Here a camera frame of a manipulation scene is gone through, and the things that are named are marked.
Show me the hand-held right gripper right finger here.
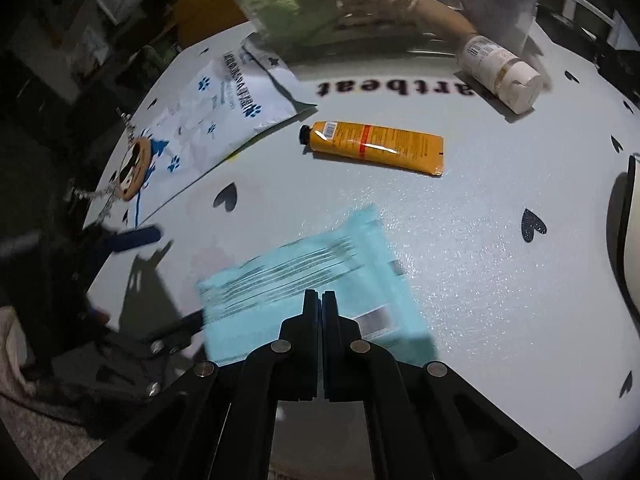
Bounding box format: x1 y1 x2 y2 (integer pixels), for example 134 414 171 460
321 290 583 480

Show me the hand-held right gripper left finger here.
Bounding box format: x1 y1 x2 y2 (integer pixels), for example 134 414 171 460
62 289 321 480

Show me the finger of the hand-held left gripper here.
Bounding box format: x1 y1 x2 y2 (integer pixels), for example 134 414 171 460
127 310 207 358
85 225 162 273

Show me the round cork coaster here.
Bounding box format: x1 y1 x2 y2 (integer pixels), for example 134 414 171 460
116 137 151 201

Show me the teal packet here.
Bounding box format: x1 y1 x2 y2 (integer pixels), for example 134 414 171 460
197 203 436 367

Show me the orange tube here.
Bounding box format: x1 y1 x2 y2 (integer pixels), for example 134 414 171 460
299 121 445 177

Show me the clear plastic storage container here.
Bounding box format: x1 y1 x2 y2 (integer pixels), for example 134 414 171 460
197 0 546 56

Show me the white labelled bottle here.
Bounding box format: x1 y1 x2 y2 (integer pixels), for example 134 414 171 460
457 35 543 115

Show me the white fluffy rug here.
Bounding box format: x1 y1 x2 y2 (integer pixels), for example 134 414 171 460
0 305 106 480

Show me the white paw print pouch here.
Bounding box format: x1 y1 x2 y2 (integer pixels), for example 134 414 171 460
122 32 318 226

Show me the purple plush toy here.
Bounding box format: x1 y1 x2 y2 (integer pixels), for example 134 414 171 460
460 0 543 56

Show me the white drawer cabinet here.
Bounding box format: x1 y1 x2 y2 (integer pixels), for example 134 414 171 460
537 0 618 46

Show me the silver chain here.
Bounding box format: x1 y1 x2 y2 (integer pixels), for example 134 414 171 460
62 110 138 221

